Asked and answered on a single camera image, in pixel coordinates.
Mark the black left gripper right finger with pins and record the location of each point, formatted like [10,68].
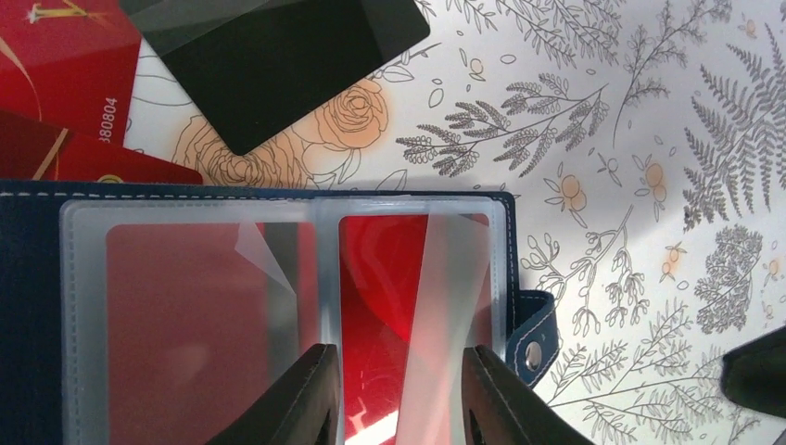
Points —
[499,408]

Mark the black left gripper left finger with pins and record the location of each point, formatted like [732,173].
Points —
[300,408]

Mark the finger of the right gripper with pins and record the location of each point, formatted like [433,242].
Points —
[755,371]

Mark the dark blue card holder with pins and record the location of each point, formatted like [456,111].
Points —
[31,357]

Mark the black card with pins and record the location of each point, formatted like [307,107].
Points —
[252,68]

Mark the red VIP card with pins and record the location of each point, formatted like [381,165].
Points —
[34,150]

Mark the red card numbered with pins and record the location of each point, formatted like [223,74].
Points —
[70,63]

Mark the floral patterned table mat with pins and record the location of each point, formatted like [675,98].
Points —
[644,143]

